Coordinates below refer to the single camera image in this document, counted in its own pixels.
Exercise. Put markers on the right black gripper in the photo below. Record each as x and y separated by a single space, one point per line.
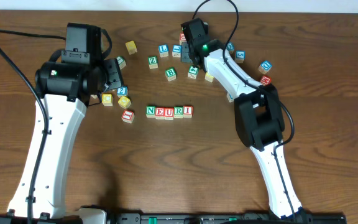
186 53

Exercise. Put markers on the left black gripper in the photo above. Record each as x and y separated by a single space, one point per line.
114 73

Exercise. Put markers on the green N block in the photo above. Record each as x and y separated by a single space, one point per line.
150 111

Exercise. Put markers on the red i block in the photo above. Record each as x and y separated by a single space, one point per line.
187 111
128 116

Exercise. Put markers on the green R block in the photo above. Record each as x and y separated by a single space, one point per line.
178 112

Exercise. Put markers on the red E block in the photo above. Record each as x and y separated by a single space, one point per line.
159 113

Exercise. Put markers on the red u block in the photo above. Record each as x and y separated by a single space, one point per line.
182 38
169 114

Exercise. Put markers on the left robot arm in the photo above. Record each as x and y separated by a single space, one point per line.
63 88

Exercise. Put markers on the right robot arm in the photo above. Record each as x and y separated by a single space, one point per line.
258 117

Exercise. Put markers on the blue l block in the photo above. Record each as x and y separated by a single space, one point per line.
176 51
163 50

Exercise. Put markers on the blue 2 block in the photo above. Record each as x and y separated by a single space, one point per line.
122 91

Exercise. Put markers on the green 4 block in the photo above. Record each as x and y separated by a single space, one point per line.
193 72

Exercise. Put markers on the green L block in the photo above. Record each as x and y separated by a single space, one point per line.
121 61

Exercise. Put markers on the red U block top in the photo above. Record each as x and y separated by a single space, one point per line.
182 38

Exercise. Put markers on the yellow block lower left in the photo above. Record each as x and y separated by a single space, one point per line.
107 99

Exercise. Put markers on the green B block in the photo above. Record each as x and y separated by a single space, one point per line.
170 74

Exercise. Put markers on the yellow O block left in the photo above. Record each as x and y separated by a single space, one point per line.
124 102

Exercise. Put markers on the yellow o block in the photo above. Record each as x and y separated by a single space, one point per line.
209 77
124 102

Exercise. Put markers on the green Z block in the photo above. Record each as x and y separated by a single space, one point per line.
153 62

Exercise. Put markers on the plain yellow block top left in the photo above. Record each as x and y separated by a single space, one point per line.
131 47

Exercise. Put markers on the blue D block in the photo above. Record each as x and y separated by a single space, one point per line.
230 47

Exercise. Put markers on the blue 5 block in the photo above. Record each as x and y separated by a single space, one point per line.
240 56

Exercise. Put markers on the blue Q block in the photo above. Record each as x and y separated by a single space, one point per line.
264 67

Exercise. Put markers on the red M block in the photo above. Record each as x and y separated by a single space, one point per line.
265 80

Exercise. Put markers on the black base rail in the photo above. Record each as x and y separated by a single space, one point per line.
250 217

